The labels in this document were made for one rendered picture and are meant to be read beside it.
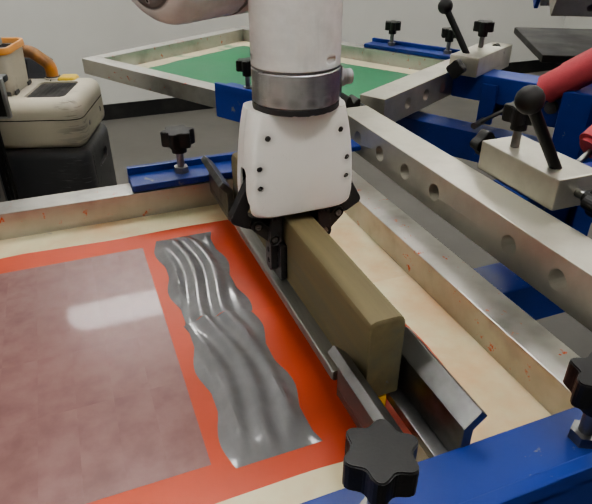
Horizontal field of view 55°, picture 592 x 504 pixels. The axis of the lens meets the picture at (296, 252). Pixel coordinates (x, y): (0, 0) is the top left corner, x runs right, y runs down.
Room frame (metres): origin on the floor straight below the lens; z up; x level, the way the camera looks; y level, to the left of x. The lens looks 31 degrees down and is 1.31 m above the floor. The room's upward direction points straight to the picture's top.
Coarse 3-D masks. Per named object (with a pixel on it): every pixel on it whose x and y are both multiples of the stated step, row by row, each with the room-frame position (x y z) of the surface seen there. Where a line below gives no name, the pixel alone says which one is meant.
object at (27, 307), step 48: (144, 240) 0.62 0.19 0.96; (240, 240) 0.62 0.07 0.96; (0, 288) 0.51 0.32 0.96; (48, 288) 0.51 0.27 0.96; (96, 288) 0.51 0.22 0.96; (144, 288) 0.51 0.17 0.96; (240, 288) 0.51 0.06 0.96; (0, 336) 0.43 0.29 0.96; (48, 336) 0.43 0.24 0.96; (96, 336) 0.43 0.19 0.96
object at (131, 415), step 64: (0, 384) 0.36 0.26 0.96; (64, 384) 0.36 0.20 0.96; (128, 384) 0.36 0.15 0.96; (192, 384) 0.36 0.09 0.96; (320, 384) 0.36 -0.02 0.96; (0, 448) 0.30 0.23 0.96; (64, 448) 0.30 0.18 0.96; (128, 448) 0.30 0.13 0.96; (192, 448) 0.30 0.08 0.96; (320, 448) 0.30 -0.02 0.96
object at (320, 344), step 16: (256, 240) 0.55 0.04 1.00; (256, 256) 0.52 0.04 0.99; (272, 272) 0.48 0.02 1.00; (288, 288) 0.45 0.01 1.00; (288, 304) 0.43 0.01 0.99; (304, 320) 0.40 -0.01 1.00; (304, 336) 0.39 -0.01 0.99; (320, 336) 0.38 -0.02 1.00; (320, 352) 0.36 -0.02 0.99; (336, 368) 0.34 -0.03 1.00
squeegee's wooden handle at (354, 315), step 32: (288, 224) 0.47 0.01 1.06; (288, 256) 0.47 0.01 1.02; (320, 256) 0.41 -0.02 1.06; (320, 288) 0.39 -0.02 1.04; (352, 288) 0.36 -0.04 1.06; (320, 320) 0.39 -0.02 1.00; (352, 320) 0.34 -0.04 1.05; (384, 320) 0.32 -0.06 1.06; (352, 352) 0.34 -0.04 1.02; (384, 352) 0.32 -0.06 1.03; (384, 384) 0.32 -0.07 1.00
